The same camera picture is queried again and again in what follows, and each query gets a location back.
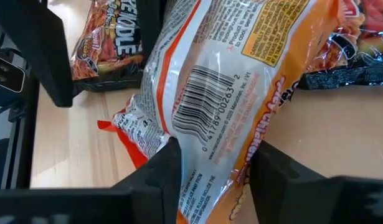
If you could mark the black fire noodle pack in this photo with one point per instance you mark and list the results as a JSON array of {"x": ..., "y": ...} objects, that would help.
[
  {"x": 107, "y": 46},
  {"x": 359, "y": 56}
]

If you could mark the dark box with silver edge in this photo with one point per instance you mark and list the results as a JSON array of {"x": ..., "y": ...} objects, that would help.
[{"x": 7, "y": 74}]

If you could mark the orange spicy chicken noodle pack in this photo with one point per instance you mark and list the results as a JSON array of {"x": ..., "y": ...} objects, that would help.
[{"x": 225, "y": 93}]

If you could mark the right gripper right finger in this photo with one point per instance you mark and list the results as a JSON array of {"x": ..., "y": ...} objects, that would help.
[{"x": 303, "y": 199}]

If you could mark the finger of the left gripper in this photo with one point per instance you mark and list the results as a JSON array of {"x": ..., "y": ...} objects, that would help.
[
  {"x": 152, "y": 28},
  {"x": 35, "y": 53}
]

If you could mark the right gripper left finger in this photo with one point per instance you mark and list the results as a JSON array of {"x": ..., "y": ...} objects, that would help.
[{"x": 116, "y": 205}]

